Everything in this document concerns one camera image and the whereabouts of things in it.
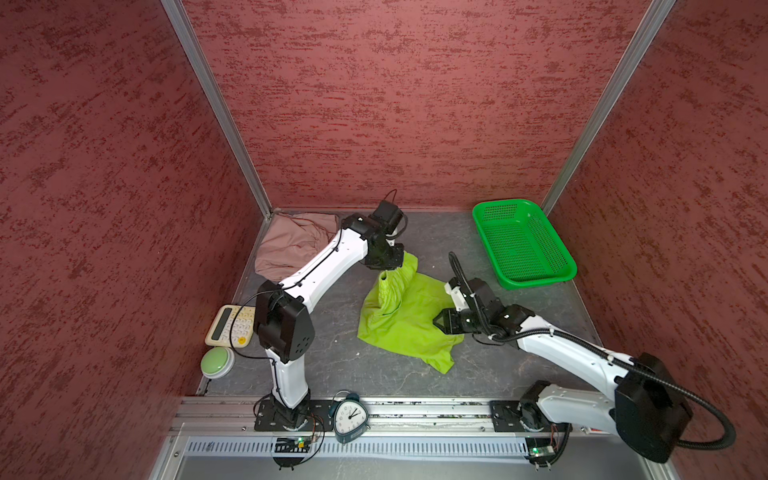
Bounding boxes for green plastic basket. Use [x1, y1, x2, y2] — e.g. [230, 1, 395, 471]
[472, 199, 578, 290]

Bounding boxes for beige calculator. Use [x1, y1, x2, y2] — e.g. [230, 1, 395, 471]
[205, 305, 255, 349]

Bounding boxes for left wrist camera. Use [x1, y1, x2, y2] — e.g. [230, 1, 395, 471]
[370, 200, 408, 240]

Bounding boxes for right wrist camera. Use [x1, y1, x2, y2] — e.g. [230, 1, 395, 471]
[444, 281, 469, 312]

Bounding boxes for right controller board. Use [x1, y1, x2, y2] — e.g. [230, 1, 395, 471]
[525, 438, 558, 468]

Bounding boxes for left aluminium corner post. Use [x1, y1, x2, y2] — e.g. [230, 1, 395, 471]
[160, 0, 274, 220]

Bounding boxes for controller board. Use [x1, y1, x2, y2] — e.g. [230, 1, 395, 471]
[272, 437, 313, 470]
[525, 438, 558, 468]

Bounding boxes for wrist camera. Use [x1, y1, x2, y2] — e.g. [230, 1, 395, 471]
[370, 200, 408, 240]
[444, 281, 469, 312]

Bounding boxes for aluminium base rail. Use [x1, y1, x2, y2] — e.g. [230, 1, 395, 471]
[167, 395, 661, 439]

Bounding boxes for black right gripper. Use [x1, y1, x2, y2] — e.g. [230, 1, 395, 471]
[431, 308, 488, 336]

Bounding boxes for black corrugated cable conduit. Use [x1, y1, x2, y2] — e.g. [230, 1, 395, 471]
[448, 251, 737, 451]

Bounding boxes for teal alarm clock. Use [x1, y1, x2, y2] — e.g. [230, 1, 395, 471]
[329, 390, 369, 444]

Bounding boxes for aluminium corner post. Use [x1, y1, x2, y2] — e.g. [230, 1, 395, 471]
[540, 0, 676, 216]
[160, 0, 274, 220]

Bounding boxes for pink shorts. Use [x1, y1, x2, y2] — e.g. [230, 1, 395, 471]
[254, 213, 339, 283]

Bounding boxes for lime green shorts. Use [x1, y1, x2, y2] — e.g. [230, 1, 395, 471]
[358, 253, 464, 374]

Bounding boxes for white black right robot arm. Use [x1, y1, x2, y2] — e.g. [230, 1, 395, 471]
[433, 278, 692, 463]

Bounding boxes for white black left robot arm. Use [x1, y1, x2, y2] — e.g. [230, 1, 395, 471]
[254, 203, 408, 430]

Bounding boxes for green push button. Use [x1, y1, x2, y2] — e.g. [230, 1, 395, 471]
[200, 346, 235, 380]

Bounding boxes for left controller board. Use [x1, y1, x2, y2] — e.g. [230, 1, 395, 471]
[272, 437, 313, 470]

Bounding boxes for right aluminium corner post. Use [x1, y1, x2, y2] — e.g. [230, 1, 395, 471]
[540, 0, 676, 216]

